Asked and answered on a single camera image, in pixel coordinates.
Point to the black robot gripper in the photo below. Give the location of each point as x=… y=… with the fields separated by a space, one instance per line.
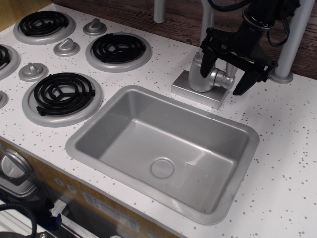
x=240 y=49

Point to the silver faucet lever handle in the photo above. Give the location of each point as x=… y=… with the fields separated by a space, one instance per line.
x=219 y=78

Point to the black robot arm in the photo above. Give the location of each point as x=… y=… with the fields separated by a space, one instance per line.
x=263 y=14

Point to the silver toy faucet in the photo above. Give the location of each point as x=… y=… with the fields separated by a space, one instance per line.
x=191 y=85

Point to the grey plastic sink basin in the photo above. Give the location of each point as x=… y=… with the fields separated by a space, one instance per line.
x=191 y=161

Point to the black coil burner rear right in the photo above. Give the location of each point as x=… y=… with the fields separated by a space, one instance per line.
x=118 y=52

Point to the black coil burner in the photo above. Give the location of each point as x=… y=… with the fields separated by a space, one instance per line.
x=118 y=52
x=44 y=27
x=62 y=99
x=9 y=61

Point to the silver stove knob top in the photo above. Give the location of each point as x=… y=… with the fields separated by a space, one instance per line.
x=94 y=28

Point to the silver stove knob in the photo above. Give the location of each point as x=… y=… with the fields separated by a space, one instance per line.
x=33 y=72
x=94 y=28
x=66 y=48

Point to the silver stove knob middle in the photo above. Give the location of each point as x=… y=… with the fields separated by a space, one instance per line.
x=66 y=48

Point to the black coil burner front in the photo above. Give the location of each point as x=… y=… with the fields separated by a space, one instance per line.
x=62 y=99

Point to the black coil burner rear left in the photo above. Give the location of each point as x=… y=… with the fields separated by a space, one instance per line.
x=44 y=27

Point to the silver stove knob lower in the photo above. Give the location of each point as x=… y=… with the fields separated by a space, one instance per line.
x=33 y=72

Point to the black coil burner far left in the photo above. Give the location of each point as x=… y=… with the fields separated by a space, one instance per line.
x=9 y=61

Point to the silver stove knob edge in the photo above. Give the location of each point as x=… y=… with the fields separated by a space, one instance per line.
x=3 y=99

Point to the silver oven dial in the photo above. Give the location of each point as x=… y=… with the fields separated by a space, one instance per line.
x=14 y=167

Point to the grey support post right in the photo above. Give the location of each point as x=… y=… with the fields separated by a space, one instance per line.
x=282 y=74

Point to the grey support post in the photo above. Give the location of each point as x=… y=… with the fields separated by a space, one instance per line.
x=159 y=11
x=282 y=74

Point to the grey support post left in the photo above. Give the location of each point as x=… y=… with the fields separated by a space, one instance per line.
x=159 y=11

